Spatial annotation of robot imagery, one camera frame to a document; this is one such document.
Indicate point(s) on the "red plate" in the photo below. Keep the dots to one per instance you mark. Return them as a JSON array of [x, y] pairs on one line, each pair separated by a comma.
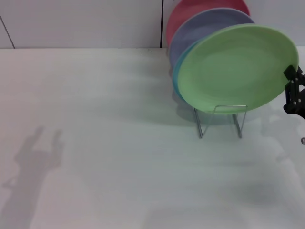
[[188, 12]]

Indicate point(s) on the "purple plate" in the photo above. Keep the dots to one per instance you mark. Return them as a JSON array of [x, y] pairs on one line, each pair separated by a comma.
[[202, 26]]

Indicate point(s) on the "green plate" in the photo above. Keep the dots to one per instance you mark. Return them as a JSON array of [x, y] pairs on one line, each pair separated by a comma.
[[238, 69]]

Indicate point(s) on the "light blue plate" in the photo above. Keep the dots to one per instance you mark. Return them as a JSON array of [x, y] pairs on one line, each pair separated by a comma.
[[176, 76]]

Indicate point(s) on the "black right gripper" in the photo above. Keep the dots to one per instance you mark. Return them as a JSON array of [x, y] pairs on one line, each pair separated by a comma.
[[297, 108]]

